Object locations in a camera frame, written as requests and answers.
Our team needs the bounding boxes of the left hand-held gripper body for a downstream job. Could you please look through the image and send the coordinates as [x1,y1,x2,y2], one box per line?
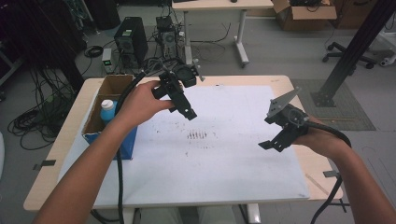
[151,59,205,106]

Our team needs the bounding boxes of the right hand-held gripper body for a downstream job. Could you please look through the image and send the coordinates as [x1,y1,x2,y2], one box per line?
[263,86,310,138]

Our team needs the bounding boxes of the cardboard box with blue side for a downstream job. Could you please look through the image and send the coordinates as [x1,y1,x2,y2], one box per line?
[80,74,139,161]

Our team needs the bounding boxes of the blue bottle with white cap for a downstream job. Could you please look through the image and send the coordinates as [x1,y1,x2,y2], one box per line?
[99,99,119,124]

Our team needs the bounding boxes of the person's left hand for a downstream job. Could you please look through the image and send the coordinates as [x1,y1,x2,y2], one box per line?
[116,79,176,129]

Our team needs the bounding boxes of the person's right hand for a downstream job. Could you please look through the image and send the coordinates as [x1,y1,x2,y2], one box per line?
[292,116,350,161]

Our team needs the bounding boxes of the open computer tower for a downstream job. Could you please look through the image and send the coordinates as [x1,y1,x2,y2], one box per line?
[155,15,178,61]

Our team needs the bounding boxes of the white table mat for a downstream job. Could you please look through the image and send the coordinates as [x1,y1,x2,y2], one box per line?
[58,84,311,209]

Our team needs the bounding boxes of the grey floor mat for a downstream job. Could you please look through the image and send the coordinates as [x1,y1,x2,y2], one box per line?
[290,77,376,132]

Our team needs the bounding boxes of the black computer tower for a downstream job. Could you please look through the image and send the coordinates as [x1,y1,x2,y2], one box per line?
[113,16,149,68]

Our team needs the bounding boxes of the white power unit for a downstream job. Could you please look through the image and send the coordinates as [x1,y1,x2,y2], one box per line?
[101,47,115,75]

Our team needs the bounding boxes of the white table leg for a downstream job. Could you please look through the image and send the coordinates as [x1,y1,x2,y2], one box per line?
[247,203,262,224]

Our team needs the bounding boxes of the black office chair base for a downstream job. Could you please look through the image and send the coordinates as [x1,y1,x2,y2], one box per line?
[321,41,378,70]

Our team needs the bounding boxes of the black metal stand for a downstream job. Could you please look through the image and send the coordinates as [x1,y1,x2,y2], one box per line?
[310,0,396,108]

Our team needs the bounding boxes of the light wooden desk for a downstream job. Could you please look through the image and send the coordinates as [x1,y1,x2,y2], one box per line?
[171,0,276,68]

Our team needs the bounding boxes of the open brown cardboard box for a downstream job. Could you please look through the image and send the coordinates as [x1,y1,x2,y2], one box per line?
[271,0,338,32]

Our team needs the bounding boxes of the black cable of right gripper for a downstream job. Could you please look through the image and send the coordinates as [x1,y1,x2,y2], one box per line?
[302,120,353,224]

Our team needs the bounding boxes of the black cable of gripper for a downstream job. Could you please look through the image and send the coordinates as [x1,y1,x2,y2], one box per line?
[302,120,353,224]
[114,71,148,224]

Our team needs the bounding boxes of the coiled black cable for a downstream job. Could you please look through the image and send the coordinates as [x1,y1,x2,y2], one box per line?
[83,45,105,59]

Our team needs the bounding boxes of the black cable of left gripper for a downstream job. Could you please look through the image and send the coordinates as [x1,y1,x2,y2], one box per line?
[114,71,148,224]

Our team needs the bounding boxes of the bundle of black floor cables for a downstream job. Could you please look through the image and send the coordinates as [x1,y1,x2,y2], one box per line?
[7,67,79,151]

